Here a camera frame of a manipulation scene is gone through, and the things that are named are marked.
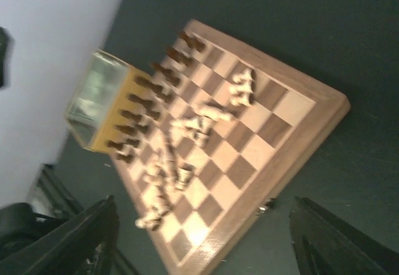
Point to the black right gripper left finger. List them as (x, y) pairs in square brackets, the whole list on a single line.
[(33, 243)]

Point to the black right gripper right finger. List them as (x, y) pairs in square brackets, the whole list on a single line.
[(325, 244)]

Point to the left metal tray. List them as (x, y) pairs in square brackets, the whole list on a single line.
[(93, 100)]

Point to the wooden chess board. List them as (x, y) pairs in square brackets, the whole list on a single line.
[(201, 168)]

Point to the dark pawn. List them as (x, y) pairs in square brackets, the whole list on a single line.
[(192, 41), (155, 88), (168, 74), (178, 56)]

